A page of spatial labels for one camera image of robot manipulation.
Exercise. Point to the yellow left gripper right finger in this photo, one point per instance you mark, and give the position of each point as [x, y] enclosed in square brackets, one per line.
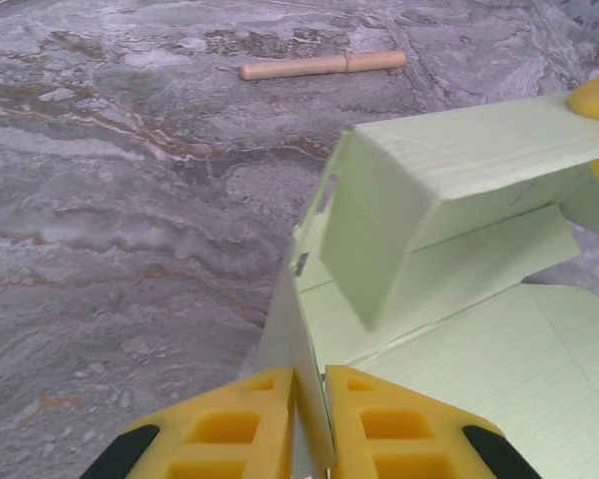
[404, 429]

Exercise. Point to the light wooden stick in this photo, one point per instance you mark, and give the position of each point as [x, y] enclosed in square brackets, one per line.
[324, 65]

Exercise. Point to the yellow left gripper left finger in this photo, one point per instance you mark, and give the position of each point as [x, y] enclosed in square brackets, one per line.
[219, 429]

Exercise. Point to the light green paper box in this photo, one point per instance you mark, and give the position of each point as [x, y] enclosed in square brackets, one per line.
[454, 324]

